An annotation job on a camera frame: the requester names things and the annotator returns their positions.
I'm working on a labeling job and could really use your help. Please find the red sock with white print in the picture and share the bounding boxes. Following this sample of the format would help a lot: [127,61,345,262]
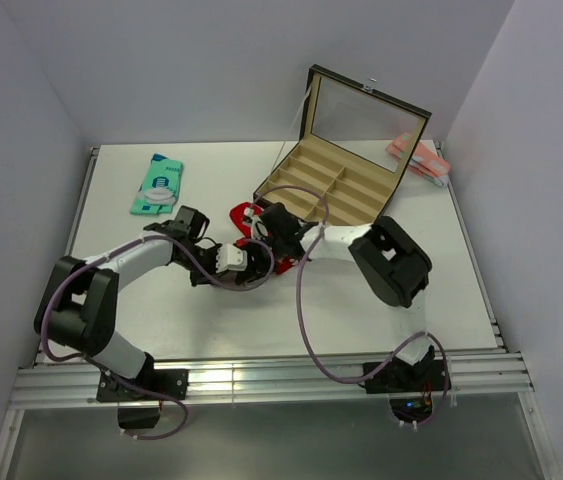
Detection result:
[229,202,299,275]

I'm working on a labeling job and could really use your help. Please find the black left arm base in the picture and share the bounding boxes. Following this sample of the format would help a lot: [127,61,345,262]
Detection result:
[95,369,189,440]

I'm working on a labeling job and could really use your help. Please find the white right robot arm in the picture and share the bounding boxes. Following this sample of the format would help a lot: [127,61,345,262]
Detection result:
[251,203,443,390]

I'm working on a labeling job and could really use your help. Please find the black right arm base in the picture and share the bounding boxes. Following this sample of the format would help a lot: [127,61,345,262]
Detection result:
[359,358,452,428]

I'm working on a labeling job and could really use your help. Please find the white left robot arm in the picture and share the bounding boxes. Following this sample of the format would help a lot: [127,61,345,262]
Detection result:
[34,206,275,399]

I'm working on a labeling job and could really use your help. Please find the black compartment display box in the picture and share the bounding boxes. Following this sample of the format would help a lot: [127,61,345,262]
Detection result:
[253,64,432,226]

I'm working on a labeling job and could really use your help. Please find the pink patterned sock pair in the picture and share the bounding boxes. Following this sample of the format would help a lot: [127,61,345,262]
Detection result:
[386,133,450,187]

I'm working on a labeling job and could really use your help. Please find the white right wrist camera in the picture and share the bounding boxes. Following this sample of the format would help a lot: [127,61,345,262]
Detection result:
[243,207,268,239]

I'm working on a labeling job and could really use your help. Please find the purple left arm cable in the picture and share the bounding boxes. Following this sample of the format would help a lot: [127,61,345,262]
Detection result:
[39,232,277,441]

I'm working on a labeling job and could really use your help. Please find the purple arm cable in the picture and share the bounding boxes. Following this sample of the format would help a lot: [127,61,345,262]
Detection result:
[248,185,450,429]
[39,232,277,441]

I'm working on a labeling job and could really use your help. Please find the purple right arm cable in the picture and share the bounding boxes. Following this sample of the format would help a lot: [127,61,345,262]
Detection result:
[248,185,450,429]

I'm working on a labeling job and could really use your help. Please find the aluminium front rail frame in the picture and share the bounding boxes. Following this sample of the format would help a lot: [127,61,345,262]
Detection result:
[0,142,562,480]

